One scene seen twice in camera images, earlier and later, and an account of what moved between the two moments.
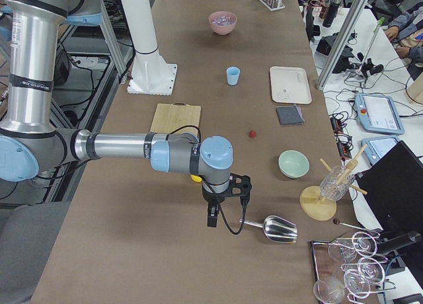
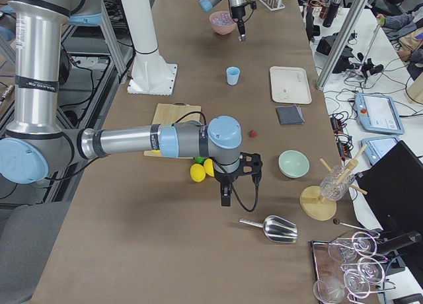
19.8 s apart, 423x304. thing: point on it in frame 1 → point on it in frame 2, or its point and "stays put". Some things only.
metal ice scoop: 277,228 stays put
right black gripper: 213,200 → 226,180
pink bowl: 223,22 stays put
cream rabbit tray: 290,84 stays put
